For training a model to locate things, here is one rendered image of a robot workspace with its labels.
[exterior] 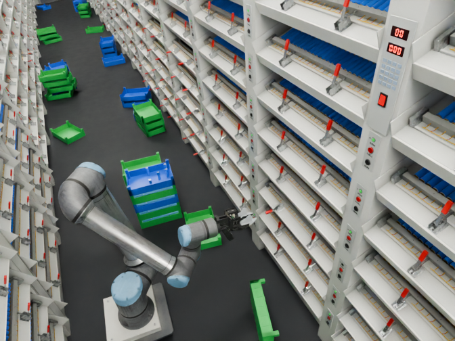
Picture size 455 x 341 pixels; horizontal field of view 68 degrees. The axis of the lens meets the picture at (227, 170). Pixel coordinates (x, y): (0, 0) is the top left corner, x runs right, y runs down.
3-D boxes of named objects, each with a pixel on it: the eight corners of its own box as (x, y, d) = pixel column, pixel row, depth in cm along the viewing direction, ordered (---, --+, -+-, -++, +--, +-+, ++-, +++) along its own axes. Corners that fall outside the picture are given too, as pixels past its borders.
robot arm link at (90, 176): (132, 285, 181) (53, 181, 138) (145, 258, 194) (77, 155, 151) (156, 287, 176) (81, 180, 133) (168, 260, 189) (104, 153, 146)
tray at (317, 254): (332, 281, 143) (327, 273, 137) (261, 195, 187) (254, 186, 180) (369, 252, 144) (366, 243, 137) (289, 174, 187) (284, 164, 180)
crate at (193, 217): (222, 244, 222) (221, 237, 217) (192, 252, 219) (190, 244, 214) (212, 213, 245) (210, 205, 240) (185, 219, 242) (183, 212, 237)
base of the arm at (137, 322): (122, 335, 170) (117, 327, 163) (116, 303, 183) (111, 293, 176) (158, 321, 175) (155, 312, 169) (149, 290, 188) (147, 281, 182)
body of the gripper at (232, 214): (242, 216, 154) (219, 224, 149) (241, 229, 159) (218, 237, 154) (235, 206, 159) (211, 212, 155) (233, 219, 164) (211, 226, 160)
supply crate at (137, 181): (130, 196, 218) (126, 187, 213) (127, 178, 233) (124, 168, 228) (175, 185, 223) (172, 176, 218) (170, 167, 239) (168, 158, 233)
